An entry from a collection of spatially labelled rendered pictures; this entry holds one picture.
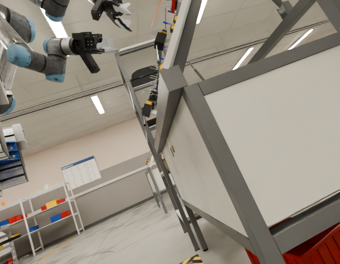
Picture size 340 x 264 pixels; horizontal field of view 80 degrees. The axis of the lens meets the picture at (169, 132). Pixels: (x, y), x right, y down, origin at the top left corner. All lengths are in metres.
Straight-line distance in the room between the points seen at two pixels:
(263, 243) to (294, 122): 0.30
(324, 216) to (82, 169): 8.12
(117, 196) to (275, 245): 7.77
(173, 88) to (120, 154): 7.81
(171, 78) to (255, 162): 0.29
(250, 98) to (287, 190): 0.24
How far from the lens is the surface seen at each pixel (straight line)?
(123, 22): 1.08
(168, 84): 0.52
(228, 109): 0.54
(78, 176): 8.44
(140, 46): 2.12
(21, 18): 1.36
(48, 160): 8.88
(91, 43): 0.96
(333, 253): 1.13
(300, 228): 0.58
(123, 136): 8.41
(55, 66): 1.03
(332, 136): 0.67
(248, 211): 0.52
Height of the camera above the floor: 0.62
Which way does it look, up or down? 11 degrees up
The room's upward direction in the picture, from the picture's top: 24 degrees counter-clockwise
